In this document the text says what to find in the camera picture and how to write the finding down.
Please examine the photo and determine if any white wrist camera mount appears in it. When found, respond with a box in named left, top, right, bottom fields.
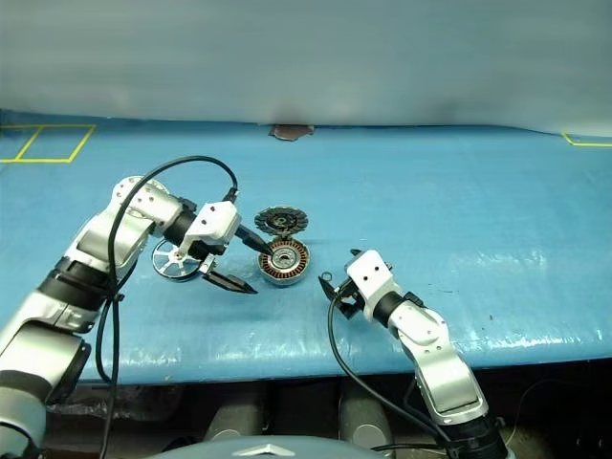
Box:
left=179, top=201, right=243, bottom=258
left=346, top=249, right=403, bottom=321

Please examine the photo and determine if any grey curved cover with emblem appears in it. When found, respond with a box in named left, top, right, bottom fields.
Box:
left=160, top=434, right=383, bottom=459

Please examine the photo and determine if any motor housing with copper windings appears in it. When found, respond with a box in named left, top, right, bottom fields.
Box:
left=257, top=238, right=313, bottom=286

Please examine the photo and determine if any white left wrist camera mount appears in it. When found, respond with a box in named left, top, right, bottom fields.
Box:
left=179, top=201, right=243, bottom=258

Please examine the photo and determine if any dark rounded grey shape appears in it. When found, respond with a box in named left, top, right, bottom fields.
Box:
left=338, top=382, right=394, bottom=448
left=204, top=404, right=269, bottom=444

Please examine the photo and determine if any silver spoked rotor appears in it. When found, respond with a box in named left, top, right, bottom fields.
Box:
left=152, top=237, right=203, bottom=284

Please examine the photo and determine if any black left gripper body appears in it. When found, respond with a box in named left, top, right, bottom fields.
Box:
left=188, top=236, right=230, bottom=277

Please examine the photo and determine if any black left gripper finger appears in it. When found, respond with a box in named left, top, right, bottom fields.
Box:
left=232, top=223, right=273, bottom=255
left=202, top=267, right=260, bottom=295

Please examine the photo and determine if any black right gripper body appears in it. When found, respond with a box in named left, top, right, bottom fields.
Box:
left=333, top=278, right=367, bottom=320

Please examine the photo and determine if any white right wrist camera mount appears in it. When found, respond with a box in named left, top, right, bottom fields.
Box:
left=346, top=249, right=403, bottom=321

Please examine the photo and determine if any dark round hinged motor lid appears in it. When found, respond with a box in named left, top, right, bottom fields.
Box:
left=253, top=206, right=310, bottom=238

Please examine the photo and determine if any crumpled black plastic sheet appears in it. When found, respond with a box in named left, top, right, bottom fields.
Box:
left=47, top=384, right=186, bottom=422

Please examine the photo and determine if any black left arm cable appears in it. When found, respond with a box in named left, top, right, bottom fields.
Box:
left=95, top=155, right=240, bottom=459

